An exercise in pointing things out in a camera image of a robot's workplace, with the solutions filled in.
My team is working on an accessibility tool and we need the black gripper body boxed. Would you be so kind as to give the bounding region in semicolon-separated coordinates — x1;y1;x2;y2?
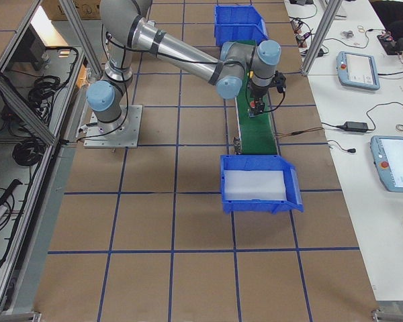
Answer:
247;86;265;115

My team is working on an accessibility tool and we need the red push button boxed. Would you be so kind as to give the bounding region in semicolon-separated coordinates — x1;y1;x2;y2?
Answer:
248;101;259;117

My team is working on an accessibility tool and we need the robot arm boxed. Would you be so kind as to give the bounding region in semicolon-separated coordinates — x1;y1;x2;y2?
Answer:
86;1;281;140

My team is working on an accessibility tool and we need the green conveyor belt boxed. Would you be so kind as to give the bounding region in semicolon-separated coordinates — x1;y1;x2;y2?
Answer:
234;40;281;155

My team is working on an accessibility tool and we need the blue bin with foam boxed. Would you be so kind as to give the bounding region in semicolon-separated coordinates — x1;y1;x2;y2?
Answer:
214;5;269;46

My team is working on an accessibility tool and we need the black power brick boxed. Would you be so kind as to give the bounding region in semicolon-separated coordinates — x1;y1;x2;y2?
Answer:
343;121;369;133

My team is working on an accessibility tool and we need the teach pendant far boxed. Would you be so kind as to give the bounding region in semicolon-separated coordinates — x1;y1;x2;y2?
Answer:
337;51;380;91

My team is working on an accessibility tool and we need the teach pendant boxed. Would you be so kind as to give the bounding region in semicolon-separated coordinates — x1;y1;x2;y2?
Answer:
370;136;403;193
337;51;380;91

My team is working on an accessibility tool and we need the white side table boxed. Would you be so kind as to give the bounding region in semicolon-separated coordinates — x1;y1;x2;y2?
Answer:
283;0;403;303

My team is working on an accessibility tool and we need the teach pendant near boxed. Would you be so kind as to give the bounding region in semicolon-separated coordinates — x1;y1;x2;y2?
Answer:
370;136;403;193

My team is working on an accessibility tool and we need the cardboard box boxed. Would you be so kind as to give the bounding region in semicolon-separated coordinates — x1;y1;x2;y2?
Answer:
46;0;105;21

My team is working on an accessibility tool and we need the red black wire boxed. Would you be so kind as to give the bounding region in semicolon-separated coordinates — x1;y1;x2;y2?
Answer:
275;126;324;138

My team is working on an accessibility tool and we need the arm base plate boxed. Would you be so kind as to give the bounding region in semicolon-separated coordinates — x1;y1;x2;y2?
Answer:
83;105;143;148

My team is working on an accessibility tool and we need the aluminium frame rack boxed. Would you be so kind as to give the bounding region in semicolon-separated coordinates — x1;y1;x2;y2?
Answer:
0;1;103;321

